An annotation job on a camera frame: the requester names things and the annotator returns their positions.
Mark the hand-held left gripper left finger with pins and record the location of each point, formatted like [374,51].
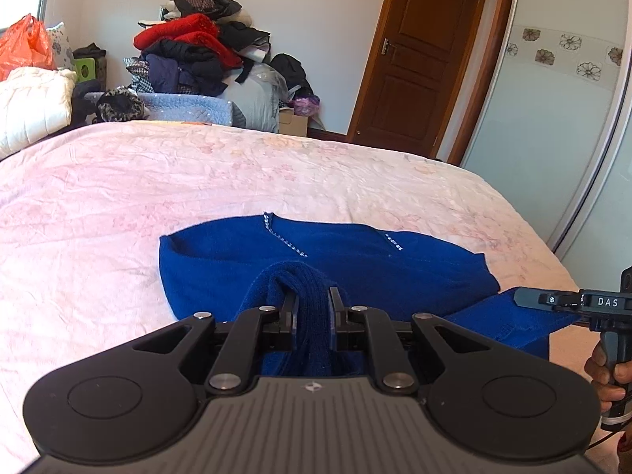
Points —
[291,321]

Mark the cardboard box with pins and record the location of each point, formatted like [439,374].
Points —
[294,123]

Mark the brown wooden door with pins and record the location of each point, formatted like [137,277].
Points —
[424,49]

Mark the grey bedding in plastic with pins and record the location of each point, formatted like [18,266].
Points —
[259,98]

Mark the dark navy clothing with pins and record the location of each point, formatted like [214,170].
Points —
[182,71]

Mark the window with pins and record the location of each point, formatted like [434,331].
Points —
[19,5]

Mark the leopard print cloth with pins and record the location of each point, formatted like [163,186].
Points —
[118,106]

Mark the pink bed blanket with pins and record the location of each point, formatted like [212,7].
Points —
[148,182]

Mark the black clothing pile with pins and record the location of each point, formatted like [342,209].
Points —
[237,34]

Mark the orange plastic bag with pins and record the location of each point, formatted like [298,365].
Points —
[22,49]

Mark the light blue quilted blanket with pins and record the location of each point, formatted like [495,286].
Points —
[192,108]

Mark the white quilted jacket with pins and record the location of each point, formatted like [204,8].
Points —
[29,108]

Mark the floral pillow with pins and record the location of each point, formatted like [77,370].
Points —
[60,44]

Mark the person's right hand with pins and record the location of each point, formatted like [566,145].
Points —
[600,375]

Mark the blue beaded sweater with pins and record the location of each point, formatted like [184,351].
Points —
[345,266]

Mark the purple cloth bundle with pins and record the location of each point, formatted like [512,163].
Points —
[307,106]

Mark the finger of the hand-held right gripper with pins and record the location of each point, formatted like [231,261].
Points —
[548,298]

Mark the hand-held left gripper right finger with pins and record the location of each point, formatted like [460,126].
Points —
[336,321]

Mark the black bag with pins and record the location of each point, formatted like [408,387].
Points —
[294,71]

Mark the dark bag with green box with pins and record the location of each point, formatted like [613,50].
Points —
[90,61]

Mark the pale wardrobe sliding door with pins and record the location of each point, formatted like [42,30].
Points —
[553,123]

